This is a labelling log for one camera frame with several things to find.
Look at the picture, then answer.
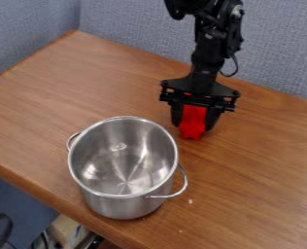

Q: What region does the black cable under table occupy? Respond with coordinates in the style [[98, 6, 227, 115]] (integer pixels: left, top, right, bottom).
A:
[[0, 212, 15, 249]]

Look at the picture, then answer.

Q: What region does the red plastic block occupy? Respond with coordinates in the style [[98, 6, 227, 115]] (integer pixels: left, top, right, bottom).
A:
[[179, 105, 207, 140]]

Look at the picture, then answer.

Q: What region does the beige box under table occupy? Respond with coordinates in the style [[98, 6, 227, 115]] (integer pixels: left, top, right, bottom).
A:
[[47, 215, 91, 249]]

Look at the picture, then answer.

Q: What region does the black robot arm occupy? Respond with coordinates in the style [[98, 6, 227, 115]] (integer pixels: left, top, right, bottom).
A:
[[160, 0, 244, 139]]

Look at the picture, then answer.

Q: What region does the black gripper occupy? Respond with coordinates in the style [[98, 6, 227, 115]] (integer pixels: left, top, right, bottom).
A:
[[159, 63, 240, 131]]

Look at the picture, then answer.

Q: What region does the stainless steel pot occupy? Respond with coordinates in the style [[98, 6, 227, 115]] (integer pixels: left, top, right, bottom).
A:
[[67, 116, 184, 220]]

